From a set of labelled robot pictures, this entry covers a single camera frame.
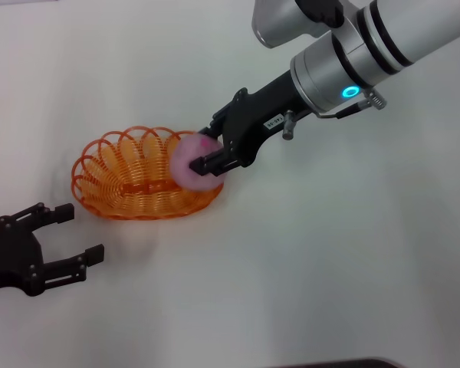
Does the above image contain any pink peach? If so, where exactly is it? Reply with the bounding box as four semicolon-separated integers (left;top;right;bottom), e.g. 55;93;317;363
171;132;225;192

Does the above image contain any orange woven plastic basket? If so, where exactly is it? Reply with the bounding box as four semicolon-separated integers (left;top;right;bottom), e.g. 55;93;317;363
71;125;225;222

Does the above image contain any dark robot chest edge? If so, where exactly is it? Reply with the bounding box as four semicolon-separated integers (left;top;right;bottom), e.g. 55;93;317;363
281;358;403;368

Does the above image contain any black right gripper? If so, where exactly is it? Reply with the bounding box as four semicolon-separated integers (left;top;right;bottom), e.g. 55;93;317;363
189;71;311;176

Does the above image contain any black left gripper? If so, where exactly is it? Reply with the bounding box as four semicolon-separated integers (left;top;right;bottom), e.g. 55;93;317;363
0;202;105;297

